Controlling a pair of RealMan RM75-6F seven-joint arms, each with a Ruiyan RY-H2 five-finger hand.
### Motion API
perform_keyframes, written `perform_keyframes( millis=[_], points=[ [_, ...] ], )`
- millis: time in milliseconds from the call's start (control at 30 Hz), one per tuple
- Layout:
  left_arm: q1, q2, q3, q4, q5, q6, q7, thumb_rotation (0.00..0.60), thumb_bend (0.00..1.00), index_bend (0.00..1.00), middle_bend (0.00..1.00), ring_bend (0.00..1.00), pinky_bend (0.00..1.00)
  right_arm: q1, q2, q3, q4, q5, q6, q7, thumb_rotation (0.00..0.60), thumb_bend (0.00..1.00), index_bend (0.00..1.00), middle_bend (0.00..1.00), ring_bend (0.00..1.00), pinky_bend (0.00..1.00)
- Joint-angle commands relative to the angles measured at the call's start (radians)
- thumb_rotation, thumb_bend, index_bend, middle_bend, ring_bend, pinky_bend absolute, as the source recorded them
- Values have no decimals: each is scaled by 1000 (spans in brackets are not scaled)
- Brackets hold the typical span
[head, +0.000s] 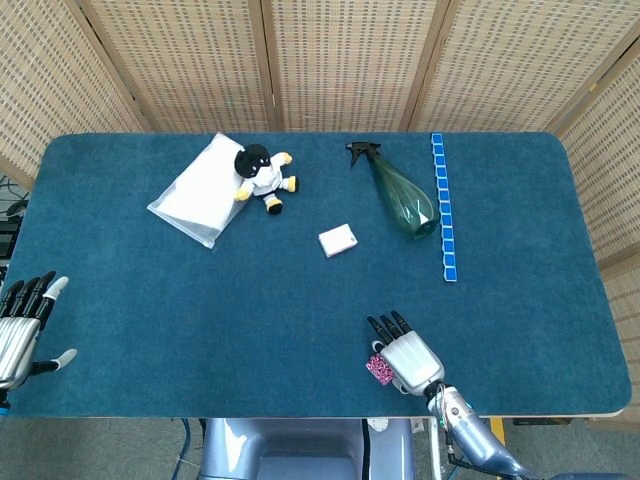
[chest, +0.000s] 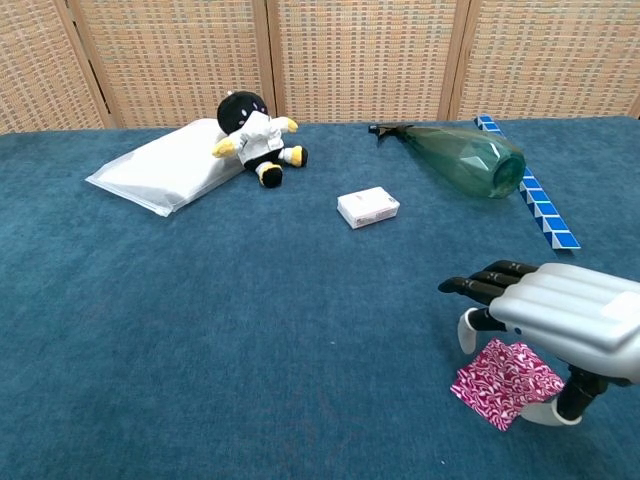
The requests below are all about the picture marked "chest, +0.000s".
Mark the black white plush doll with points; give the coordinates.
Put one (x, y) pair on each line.
(255, 140)

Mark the blue white snake puzzle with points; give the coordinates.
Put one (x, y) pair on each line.
(545, 210)

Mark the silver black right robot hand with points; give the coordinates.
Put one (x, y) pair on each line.
(565, 310)

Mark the white padded plastic bag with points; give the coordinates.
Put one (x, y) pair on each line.
(160, 170)

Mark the blue felt table cover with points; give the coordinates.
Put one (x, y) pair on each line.
(200, 325)

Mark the woven wicker screen panel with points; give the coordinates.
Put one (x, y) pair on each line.
(360, 60)
(35, 65)
(545, 60)
(175, 60)

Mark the small white box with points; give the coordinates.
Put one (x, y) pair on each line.
(367, 205)

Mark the green glass spray bottle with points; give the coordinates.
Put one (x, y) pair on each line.
(460, 160)

